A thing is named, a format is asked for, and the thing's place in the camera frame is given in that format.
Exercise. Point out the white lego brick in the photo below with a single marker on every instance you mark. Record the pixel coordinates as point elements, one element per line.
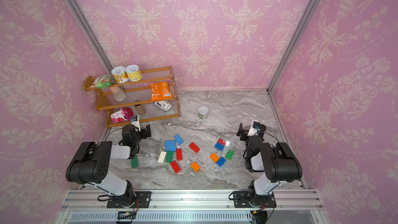
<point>162,157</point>

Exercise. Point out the translucent plastic cup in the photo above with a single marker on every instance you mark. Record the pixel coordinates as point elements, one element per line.
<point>118,93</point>

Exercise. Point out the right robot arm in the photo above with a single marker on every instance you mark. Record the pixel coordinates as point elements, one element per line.
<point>276,162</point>

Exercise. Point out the light blue large lego brick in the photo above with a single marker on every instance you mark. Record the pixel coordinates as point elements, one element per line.
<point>170,145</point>

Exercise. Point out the green snack packet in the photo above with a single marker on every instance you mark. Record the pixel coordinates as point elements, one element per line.
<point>102,82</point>

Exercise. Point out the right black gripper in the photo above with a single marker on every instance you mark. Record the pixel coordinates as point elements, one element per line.
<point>242,131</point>

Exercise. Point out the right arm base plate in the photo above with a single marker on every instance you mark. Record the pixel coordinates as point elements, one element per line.
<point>245,199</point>

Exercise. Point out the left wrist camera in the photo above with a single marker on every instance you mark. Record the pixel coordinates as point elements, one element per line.
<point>135,121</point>

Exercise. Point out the green small lego brick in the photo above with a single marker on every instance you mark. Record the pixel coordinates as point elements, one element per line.
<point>229,154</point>

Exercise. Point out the orange-label white can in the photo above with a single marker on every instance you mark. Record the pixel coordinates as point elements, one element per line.
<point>120,74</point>

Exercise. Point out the blue lego brick front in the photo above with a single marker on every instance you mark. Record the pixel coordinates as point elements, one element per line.
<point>221,161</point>

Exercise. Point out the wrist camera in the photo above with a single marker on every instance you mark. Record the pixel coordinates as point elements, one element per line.
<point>135,121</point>
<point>257,129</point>

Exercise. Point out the light blue small lego brick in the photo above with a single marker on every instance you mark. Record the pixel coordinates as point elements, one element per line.
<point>178,139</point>

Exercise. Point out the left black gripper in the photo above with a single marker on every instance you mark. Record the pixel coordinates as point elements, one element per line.
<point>148,130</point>

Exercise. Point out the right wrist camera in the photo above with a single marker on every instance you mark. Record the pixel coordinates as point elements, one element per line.
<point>257,129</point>

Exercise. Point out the red small lego brick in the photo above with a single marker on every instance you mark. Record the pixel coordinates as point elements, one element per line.
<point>222,142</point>

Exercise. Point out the aluminium mounting rail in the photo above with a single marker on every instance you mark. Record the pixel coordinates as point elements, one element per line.
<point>200,206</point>

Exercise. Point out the orange lego brick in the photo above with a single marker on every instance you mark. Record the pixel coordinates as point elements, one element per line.
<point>214,157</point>
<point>195,166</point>

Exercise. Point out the red lego brick front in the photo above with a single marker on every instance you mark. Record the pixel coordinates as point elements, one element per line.
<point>175,166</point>

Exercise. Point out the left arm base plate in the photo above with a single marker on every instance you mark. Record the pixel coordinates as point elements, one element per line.
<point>139,199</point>

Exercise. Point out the brown spice jar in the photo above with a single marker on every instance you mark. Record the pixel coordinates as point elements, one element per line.
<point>140,109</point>

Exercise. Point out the orange lego brick right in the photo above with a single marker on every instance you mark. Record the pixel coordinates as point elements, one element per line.
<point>214,157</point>

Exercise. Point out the wooden three-tier shelf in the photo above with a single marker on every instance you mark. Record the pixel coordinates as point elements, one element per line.
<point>138,93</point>

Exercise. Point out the red lego brick upright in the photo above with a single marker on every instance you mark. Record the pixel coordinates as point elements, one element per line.
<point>179,155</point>

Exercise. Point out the white blueberry yogurt bottle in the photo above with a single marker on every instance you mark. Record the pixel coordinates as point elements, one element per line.
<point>164,105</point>

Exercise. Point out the small green white-lid cup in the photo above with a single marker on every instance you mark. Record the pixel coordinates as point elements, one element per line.
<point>203,112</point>

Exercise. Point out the orange lego brick front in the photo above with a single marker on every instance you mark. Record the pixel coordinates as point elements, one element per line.
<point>195,166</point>

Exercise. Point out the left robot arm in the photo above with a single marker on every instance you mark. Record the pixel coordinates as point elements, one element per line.
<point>90,165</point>

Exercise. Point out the green lego brick middle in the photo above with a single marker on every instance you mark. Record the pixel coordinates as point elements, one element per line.
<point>169,156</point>

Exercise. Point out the pink strawberry drink cup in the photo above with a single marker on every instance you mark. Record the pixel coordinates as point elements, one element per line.
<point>125,114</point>

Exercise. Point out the green lego brick left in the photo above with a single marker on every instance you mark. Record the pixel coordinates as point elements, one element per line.
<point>134,162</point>

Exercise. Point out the yellow-label white can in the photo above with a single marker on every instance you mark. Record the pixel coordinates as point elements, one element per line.
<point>133,72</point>

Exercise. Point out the orange chips bag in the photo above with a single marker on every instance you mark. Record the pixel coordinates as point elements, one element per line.
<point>160,91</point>

